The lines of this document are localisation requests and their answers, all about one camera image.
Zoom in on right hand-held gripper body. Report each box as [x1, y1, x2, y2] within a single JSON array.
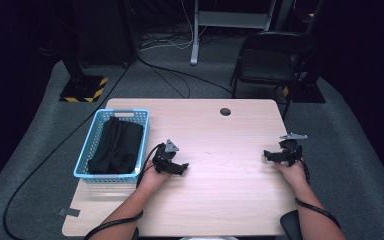
[[278, 132, 309, 167]]

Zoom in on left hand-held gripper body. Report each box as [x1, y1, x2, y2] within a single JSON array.
[[152, 139, 180, 175]]

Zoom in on black cloth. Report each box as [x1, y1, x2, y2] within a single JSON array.
[[87, 116, 145, 175]]

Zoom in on blue plastic basket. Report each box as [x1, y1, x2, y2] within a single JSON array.
[[73, 108, 151, 185]]

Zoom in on person's left hand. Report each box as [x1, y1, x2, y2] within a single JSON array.
[[138, 159, 173, 193]]

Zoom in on person's right hand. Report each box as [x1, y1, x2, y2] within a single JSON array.
[[274, 161, 310, 193]]

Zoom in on black stand base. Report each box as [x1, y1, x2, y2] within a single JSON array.
[[281, 78, 327, 104]]

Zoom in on black folding chair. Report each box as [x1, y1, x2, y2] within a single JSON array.
[[229, 30, 318, 120]]

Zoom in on stand with hazard-striped base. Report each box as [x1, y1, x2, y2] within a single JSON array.
[[58, 49, 109, 104]]

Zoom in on grey tape strip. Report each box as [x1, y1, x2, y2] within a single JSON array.
[[58, 207, 81, 218]]

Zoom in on right hand-held gripper cable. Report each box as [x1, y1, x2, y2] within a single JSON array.
[[294, 156, 342, 230]]

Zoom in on hand-held gripper cable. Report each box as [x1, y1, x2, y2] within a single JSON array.
[[294, 156, 342, 230], [82, 143, 166, 240]]

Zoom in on left hand-held gripper cable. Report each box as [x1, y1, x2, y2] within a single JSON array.
[[82, 143, 166, 240]]

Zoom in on thin black floor cable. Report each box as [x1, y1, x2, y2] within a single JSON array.
[[136, 54, 233, 100]]

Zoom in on long black floor cable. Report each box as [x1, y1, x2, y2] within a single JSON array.
[[2, 63, 132, 240]]

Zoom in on white floor cables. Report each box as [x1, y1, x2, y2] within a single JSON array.
[[139, 0, 201, 52]]

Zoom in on white metal desk frame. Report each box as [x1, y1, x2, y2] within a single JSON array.
[[189, 0, 278, 66]]

